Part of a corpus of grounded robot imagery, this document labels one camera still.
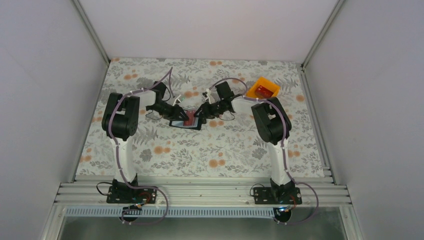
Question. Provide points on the grey slotted cable duct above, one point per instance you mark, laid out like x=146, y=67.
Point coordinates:
x=172, y=212

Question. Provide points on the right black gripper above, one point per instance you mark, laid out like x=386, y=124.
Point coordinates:
x=206, y=107

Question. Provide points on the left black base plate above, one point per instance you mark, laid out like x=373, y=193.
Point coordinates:
x=131, y=196

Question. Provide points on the red VIP card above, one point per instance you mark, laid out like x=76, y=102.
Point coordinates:
x=267, y=94

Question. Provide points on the orange plastic bin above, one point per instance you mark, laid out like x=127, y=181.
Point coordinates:
x=266, y=83

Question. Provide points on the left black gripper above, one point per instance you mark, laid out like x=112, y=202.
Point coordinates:
x=176, y=113

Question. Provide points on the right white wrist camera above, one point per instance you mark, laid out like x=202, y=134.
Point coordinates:
x=207, y=94

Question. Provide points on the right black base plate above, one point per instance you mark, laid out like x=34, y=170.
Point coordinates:
x=263, y=196

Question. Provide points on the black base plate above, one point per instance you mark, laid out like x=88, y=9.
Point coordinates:
x=263, y=196
x=131, y=196

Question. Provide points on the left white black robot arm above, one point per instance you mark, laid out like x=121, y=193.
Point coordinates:
x=120, y=122

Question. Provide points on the black card holder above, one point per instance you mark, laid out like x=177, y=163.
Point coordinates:
x=179, y=124

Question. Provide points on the red credit card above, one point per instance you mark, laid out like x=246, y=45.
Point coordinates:
x=259, y=90
x=193, y=121

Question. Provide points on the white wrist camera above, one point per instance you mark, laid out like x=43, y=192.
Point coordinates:
x=178, y=99
x=207, y=94

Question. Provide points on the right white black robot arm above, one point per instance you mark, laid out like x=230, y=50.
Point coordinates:
x=272, y=123

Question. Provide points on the aluminium rail frame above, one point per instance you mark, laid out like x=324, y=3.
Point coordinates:
x=204, y=191

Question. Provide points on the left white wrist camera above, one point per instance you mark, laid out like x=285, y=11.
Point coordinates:
x=178, y=99

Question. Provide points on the floral table mat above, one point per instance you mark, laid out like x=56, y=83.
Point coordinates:
x=227, y=146

